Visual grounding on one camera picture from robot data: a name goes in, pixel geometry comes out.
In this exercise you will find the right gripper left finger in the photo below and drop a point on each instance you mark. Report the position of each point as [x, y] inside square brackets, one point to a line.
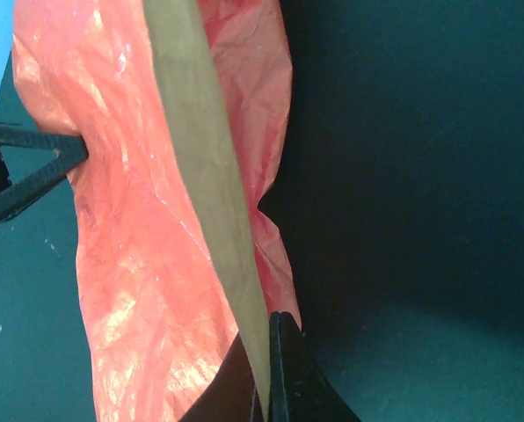
[232, 395]

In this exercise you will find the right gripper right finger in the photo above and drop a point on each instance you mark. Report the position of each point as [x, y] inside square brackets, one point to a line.
[299, 390]

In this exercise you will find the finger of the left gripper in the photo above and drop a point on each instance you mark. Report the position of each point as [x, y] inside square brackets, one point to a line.
[16, 197]

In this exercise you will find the orange wrapping paper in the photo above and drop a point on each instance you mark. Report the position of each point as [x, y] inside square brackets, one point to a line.
[156, 318]

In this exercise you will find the cream ribbon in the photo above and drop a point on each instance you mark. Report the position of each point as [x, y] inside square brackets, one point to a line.
[197, 119]

